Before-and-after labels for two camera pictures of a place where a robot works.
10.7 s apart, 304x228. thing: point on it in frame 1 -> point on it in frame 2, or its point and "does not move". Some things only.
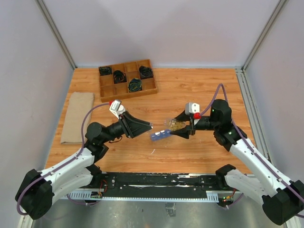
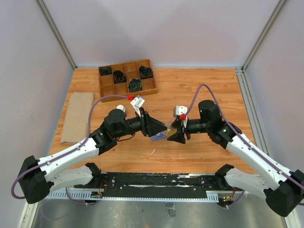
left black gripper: x=133 y=127 -> x=150 y=126
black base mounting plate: x=154 y=184 does not move
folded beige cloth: x=81 y=104 does not move
